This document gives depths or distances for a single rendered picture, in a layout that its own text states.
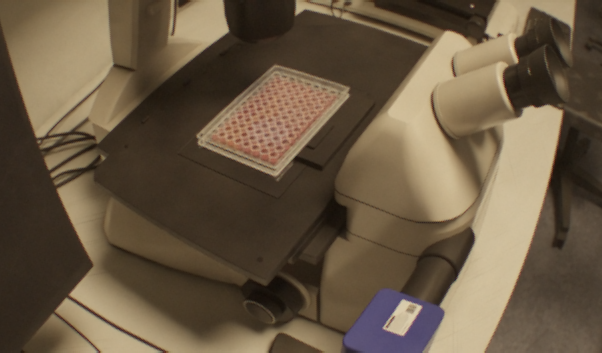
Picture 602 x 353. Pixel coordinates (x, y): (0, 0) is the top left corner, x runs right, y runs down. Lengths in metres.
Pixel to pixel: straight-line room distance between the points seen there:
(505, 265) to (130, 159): 0.47
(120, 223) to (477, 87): 0.49
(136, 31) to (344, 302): 0.37
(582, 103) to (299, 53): 1.14
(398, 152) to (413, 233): 0.07
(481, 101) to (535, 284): 1.32
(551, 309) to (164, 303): 1.24
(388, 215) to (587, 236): 1.51
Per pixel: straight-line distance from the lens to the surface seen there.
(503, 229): 0.77
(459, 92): 0.42
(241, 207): 0.49
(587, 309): 1.72
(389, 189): 0.44
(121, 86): 0.68
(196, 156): 0.54
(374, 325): 0.41
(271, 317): 0.60
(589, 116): 1.59
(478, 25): 0.99
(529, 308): 1.64
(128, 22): 0.64
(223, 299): 0.69
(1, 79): 0.39
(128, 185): 0.54
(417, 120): 0.42
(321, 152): 0.52
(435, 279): 0.45
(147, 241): 0.71
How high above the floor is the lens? 1.31
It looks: 43 degrees down
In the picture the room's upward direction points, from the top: 4 degrees counter-clockwise
